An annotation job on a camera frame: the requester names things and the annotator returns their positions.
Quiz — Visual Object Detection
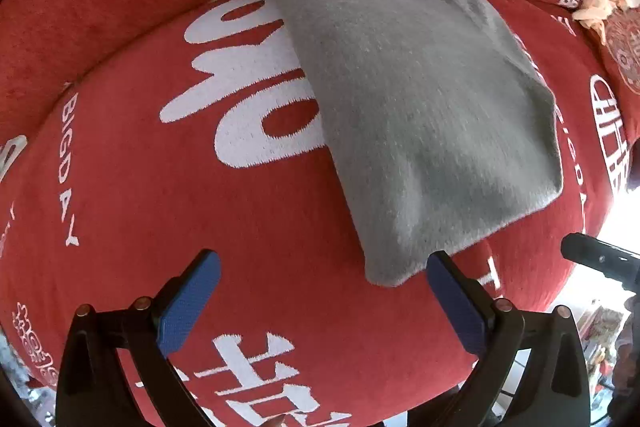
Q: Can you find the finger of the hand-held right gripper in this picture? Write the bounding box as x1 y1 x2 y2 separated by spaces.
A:
560 232 640 292

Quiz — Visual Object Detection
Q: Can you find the red printed blanket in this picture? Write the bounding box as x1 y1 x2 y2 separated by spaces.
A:
0 0 640 427

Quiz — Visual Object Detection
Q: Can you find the red round-print cushion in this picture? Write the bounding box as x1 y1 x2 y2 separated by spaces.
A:
584 7 640 96

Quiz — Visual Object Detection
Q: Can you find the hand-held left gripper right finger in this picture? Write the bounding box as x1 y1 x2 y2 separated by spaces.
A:
426 250 594 427

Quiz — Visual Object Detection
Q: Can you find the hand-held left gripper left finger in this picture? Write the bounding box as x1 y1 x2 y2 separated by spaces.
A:
55 249 222 427

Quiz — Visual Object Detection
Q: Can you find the grey knit sweater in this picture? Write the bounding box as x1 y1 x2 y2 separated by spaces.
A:
248 0 564 289

